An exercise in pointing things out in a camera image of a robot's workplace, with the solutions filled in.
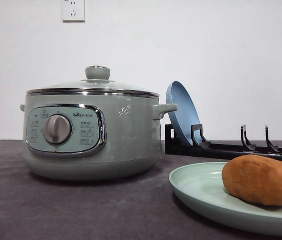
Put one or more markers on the glass lid with green knob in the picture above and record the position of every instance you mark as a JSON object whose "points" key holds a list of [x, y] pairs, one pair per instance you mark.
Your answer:
{"points": [[95, 84]]}

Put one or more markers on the green plate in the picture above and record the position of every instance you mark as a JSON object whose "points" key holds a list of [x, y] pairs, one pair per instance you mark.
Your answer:
{"points": [[201, 185]]}

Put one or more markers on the brown potato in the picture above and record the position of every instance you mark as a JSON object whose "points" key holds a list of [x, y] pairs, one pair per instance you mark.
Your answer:
{"points": [[255, 178]]}

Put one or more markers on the blue plate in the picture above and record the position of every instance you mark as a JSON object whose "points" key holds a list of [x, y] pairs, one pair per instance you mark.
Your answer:
{"points": [[186, 113]]}

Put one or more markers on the green electric steamer pot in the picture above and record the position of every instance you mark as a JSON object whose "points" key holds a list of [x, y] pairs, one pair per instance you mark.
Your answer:
{"points": [[93, 136]]}

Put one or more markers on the black plate rack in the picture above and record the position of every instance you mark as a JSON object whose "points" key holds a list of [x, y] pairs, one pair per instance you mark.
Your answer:
{"points": [[203, 148]]}

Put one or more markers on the white wall socket left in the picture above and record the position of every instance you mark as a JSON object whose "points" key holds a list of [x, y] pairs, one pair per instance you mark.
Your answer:
{"points": [[73, 11]]}

